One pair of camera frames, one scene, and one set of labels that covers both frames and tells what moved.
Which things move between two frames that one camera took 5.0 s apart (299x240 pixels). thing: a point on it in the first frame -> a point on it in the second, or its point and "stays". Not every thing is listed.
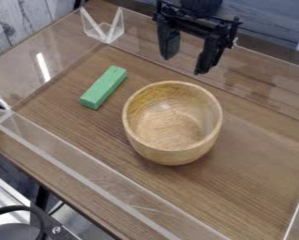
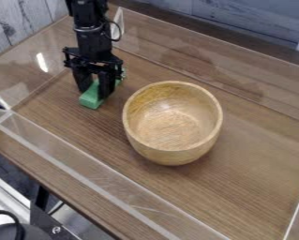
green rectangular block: (103, 87) stays
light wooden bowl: (171, 120) stays
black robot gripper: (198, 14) -> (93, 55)
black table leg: (43, 198) stays
